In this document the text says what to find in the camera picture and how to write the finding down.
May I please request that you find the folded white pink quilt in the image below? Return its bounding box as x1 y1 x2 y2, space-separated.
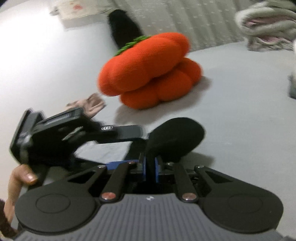
234 1 295 51

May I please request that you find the person's left hand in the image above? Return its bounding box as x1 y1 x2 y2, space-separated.
4 164 38 224

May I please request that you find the pink beige crumpled cloth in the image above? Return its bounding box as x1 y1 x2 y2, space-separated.
65 93 106 118

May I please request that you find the grey folded garment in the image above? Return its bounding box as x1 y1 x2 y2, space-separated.
288 74 296 99

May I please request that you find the grey dotted curtain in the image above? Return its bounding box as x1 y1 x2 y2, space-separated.
112 0 251 51

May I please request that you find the black garment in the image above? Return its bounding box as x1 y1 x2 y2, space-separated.
129 117 206 167

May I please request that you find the orange pumpkin plush pillow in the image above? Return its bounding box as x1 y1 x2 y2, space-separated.
98 32 203 109

